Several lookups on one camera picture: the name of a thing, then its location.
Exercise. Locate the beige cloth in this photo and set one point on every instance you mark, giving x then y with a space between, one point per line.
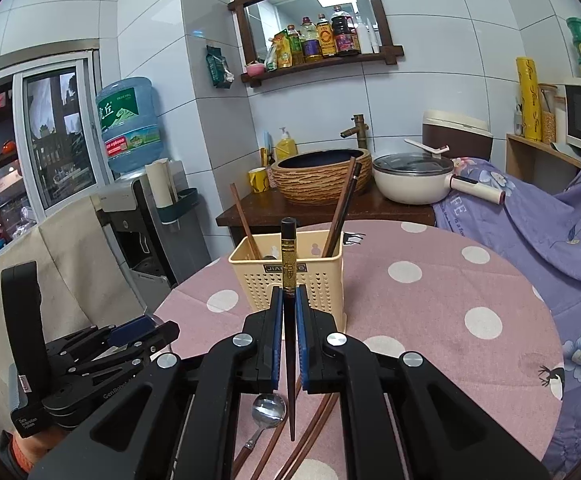
70 270

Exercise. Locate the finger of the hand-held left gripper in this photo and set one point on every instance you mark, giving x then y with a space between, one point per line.
135 329
95 375

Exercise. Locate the sliding glass window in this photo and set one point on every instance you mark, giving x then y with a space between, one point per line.
55 145

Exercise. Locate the white pot with lid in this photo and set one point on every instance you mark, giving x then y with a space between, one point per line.
410 185

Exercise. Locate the grey water dispenser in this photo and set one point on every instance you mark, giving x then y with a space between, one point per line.
135 230

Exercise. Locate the green wall packet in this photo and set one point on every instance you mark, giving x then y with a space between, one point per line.
218 67

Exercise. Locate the brown and white rice cooker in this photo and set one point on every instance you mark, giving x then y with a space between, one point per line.
458 132

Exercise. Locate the dark soy sauce bottle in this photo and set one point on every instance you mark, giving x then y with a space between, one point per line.
346 35

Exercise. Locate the yellow roll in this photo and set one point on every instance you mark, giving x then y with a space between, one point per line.
529 100

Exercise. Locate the pink bowl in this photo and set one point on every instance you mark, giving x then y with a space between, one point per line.
254 68

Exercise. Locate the glass jar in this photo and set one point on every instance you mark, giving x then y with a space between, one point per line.
550 120

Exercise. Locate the person's left forearm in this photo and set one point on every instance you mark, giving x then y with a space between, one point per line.
40 445

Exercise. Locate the brass faucet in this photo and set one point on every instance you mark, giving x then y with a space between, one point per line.
358 130

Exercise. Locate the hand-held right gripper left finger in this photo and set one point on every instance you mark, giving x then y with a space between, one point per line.
276 340

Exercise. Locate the light wooden shelf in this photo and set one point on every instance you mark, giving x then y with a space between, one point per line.
525 160

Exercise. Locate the brown wooden chopstick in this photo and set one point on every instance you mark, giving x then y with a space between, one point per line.
245 222
306 430
320 417
337 210

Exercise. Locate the yellow seasoning packet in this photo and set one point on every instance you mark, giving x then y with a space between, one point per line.
279 52

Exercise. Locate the wooden framed mirror shelf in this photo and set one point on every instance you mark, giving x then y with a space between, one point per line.
315 63

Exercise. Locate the white rice paddle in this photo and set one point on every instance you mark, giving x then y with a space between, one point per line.
423 146

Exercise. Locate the pink polka dot tablecloth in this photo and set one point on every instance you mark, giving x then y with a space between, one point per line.
420 320

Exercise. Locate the purple floral blanket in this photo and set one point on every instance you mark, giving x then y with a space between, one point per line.
545 260

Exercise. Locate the yellow mug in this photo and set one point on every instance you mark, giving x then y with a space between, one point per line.
259 180

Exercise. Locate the woven pattern wash basin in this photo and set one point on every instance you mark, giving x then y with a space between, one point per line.
315 182

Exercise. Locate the amber sauce bottle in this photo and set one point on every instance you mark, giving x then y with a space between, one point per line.
326 37

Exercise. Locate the yellow soap pump bottle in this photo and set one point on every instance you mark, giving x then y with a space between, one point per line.
286 147

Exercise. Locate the teal cup holder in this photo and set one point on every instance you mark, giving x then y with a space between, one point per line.
183 207

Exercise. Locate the paper cup tube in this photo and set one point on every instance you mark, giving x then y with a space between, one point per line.
163 180

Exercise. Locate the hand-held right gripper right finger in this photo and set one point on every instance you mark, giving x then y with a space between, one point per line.
302 340

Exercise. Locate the cream plastic utensil holder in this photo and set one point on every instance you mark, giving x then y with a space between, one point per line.
250 285

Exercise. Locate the blue water bottle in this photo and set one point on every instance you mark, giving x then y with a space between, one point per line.
128 125

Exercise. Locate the purple label oil bottle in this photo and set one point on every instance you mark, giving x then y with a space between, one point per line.
310 45

